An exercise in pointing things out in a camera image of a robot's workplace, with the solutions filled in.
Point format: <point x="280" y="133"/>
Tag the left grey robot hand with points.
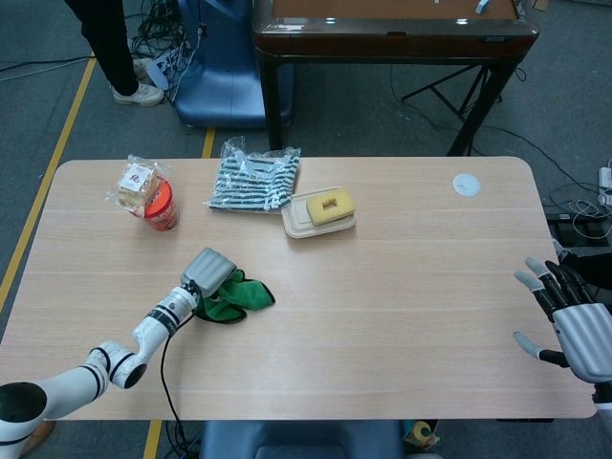
<point x="210" y="270"/>

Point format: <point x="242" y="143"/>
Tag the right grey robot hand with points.
<point x="588" y="339"/>

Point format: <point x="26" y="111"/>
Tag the green microfiber cloth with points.
<point x="248" y="296"/>

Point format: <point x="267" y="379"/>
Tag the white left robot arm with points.
<point x="153" y="330"/>

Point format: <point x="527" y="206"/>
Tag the orange instant noodle cup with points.
<point x="165" y="217"/>

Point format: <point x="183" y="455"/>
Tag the striped shirt in plastic bag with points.
<point x="253" y="186"/>

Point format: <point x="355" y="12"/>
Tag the beige lidded food container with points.
<point x="296" y="225"/>

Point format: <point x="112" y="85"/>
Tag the bagged bread slices packet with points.
<point x="136" y="184"/>

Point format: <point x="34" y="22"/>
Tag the yellow sponge with green pad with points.
<point x="344" y="205"/>

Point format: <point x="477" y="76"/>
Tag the white power strip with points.
<point x="606" y="184"/>

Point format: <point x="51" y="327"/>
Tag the yellow tape roll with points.
<point x="423" y="434"/>

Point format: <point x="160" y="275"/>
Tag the blue robot body base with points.
<point x="296" y="440"/>

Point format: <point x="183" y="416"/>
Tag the grey table grommet cap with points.
<point x="466" y="184"/>

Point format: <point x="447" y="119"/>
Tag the person legs black trousers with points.
<point x="112" y="48"/>

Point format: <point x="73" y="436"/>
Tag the black tripod stand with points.
<point x="471" y="102"/>

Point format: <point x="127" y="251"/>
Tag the dark wooden mahjong table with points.
<point x="382" y="43"/>

